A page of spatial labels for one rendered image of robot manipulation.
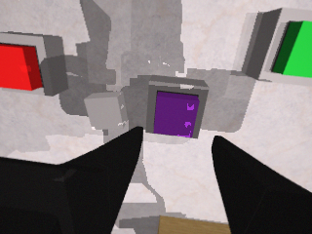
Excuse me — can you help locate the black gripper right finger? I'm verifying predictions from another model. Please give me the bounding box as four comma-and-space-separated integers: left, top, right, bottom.
212, 136, 312, 234

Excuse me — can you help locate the red button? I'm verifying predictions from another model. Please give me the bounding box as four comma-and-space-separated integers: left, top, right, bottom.
0, 32, 68, 97

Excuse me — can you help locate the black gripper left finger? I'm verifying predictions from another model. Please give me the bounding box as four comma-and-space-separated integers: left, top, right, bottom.
0, 126, 143, 234

